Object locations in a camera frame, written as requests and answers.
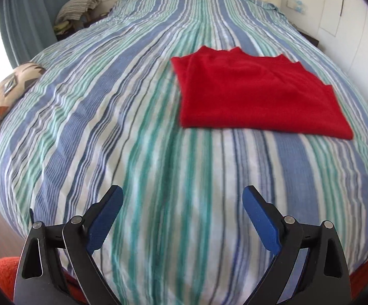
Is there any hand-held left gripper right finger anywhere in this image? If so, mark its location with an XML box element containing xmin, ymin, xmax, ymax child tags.
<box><xmin>242</xmin><ymin>185</ymin><xmax>352</xmax><ymax>305</ymax></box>

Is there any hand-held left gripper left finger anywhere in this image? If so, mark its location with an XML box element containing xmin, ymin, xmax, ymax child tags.
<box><xmin>14</xmin><ymin>185</ymin><xmax>124</xmax><ymax>305</ymax></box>

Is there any red knit sweater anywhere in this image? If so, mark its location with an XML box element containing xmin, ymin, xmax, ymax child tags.
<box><xmin>170</xmin><ymin>46</ymin><xmax>354</xmax><ymax>140</ymax></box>

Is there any striped bedspread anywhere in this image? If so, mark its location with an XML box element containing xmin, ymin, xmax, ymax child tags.
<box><xmin>0</xmin><ymin>0</ymin><xmax>368</xmax><ymax>305</ymax></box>

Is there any patterned beige pillow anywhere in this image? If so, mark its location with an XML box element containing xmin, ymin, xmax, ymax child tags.
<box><xmin>0</xmin><ymin>63</ymin><xmax>47</xmax><ymax>124</ymax></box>

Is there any white wardrobe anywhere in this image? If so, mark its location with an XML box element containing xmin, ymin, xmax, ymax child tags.
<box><xmin>317</xmin><ymin>0</ymin><xmax>368</xmax><ymax>128</ymax></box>

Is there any blue curtain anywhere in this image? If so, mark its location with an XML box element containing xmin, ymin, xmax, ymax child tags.
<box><xmin>0</xmin><ymin>0</ymin><xmax>79</xmax><ymax>69</ymax></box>

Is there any checked cloth pile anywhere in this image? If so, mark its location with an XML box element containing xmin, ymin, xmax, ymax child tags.
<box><xmin>56</xmin><ymin>0</ymin><xmax>102</xmax><ymax>23</ymax></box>

